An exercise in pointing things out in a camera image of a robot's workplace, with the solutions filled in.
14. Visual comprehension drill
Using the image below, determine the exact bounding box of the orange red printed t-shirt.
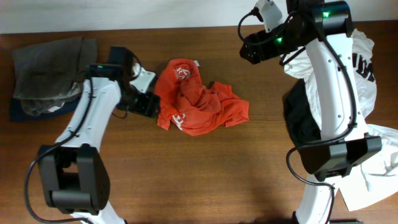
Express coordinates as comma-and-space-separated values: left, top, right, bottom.
155, 58, 249, 136

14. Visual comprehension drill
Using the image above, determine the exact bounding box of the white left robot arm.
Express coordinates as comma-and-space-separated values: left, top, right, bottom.
32, 47, 160, 223

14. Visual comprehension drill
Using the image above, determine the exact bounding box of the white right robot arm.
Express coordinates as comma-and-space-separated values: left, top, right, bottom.
240, 1, 382, 223

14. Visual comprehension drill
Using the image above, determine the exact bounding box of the black garment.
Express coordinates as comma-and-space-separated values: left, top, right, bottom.
282, 79, 321, 146

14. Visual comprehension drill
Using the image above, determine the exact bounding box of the folded grey garment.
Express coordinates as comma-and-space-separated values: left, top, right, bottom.
12, 37, 98, 116

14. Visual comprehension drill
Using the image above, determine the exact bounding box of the folded navy blue garment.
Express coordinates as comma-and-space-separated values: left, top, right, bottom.
9, 98, 80, 123

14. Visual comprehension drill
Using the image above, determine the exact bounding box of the white t-shirt with black print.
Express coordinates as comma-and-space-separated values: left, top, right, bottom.
284, 30, 397, 212

